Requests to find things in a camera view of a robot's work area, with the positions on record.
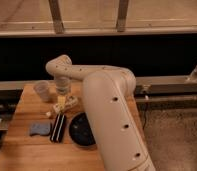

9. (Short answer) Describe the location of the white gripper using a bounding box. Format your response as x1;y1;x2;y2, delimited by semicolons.
54;77;71;110

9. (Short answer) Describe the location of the white plastic bottle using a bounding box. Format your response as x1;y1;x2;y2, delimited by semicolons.
46;96;78;118

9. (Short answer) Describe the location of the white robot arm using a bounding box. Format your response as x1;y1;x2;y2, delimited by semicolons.
46;55;156;171

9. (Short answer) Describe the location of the black ceramic bowl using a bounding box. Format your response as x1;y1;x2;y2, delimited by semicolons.
69;112;96;147

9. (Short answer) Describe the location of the black striped box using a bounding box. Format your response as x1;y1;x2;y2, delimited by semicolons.
50;114;66;143

